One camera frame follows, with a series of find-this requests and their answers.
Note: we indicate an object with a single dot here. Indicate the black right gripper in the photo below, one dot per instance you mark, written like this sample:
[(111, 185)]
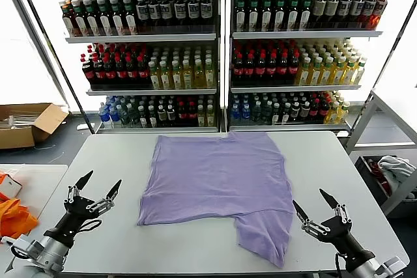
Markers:
[(345, 239)]

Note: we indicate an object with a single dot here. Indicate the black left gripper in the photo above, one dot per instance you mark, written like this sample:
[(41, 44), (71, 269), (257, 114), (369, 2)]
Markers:
[(73, 216)]

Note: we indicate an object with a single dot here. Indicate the purple T-shirt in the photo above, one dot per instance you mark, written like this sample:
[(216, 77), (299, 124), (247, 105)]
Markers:
[(211, 177)]

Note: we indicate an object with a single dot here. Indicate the left robot arm silver white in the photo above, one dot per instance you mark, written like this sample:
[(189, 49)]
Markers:
[(39, 252)]

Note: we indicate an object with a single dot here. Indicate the small white floor object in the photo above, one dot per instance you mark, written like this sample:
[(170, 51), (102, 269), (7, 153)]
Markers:
[(81, 126)]

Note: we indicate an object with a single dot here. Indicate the black storage bin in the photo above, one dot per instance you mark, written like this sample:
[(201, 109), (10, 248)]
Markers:
[(368, 177)]

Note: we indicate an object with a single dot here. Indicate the blue water bottle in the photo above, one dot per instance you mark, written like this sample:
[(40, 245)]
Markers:
[(104, 116), (114, 116), (246, 113), (235, 113)]

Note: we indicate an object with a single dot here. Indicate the red garment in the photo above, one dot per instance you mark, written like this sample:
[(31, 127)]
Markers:
[(376, 169)]

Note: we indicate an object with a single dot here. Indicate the small dark bottle white label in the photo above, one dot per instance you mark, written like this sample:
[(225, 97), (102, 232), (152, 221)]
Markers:
[(295, 112), (305, 112), (162, 116), (143, 116), (285, 113), (152, 116), (171, 116)]

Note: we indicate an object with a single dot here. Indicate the white garment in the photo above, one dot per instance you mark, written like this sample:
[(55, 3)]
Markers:
[(394, 167)]

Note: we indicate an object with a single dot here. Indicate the white orange carton box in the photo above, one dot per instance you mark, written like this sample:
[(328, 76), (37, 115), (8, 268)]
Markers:
[(9, 185)]

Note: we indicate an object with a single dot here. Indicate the small cola bottle red label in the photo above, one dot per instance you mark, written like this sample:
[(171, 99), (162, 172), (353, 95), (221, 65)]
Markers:
[(323, 112), (192, 116), (314, 112), (182, 116)]

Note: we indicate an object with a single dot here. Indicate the small yellow juice bottle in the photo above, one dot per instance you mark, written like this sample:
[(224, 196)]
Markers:
[(342, 112), (333, 113), (210, 116), (202, 116)]

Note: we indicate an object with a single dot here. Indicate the open cardboard box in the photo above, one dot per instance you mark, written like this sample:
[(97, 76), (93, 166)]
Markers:
[(19, 136)]

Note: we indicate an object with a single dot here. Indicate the orange cloth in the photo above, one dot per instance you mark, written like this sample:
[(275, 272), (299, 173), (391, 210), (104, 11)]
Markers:
[(13, 219)]

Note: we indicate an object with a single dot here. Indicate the grey metal rack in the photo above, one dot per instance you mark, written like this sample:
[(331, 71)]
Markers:
[(360, 121)]

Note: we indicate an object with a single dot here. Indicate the white sticks in carton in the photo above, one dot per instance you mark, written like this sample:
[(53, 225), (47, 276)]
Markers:
[(19, 120)]

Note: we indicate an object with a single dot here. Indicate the cola bottle red cap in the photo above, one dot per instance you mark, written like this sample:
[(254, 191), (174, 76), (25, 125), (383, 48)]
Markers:
[(238, 68), (88, 73), (294, 68), (110, 73), (142, 73), (121, 73), (132, 73), (260, 68), (250, 68), (272, 68), (99, 73), (282, 68)]

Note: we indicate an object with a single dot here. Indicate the yellow juice bottle green label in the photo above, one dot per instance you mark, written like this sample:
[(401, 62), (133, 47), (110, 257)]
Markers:
[(304, 74), (187, 77), (165, 77), (176, 77), (359, 74), (349, 74), (154, 77), (316, 74), (327, 74), (210, 77), (339, 74), (199, 77)]

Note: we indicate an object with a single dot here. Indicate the grey metal drinks shelf unit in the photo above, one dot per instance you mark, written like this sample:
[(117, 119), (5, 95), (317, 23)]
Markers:
[(306, 34), (140, 37)]

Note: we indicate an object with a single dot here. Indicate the dark tea bottle green label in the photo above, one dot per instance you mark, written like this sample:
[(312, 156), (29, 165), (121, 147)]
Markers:
[(91, 17), (293, 14), (253, 14), (240, 14), (117, 17), (280, 14), (130, 17), (305, 14), (266, 14), (79, 17), (104, 17)]

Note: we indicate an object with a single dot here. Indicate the red tea bottle white label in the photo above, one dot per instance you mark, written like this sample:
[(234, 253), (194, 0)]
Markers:
[(67, 19)]

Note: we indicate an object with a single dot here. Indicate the dark bottle black white label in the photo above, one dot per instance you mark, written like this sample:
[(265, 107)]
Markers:
[(154, 12), (206, 11), (165, 12), (193, 12), (142, 12), (180, 12)]

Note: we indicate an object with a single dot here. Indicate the dark bottle beige label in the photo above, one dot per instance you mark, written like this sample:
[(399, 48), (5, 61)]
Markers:
[(332, 9), (319, 9)]

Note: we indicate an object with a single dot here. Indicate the dark bottle grey label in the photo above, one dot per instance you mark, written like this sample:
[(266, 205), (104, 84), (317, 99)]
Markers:
[(369, 8), (344, 9), (357, 8)]

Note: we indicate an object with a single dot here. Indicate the red drink bottle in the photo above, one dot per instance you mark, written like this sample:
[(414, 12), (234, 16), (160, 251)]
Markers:
[(380, 9)]

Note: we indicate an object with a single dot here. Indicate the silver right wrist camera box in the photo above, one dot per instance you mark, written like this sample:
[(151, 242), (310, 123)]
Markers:
[(391, 263)]

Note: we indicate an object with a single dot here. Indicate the dark frame pole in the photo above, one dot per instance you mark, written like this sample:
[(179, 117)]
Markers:
[(392, 47), (51, 47)]

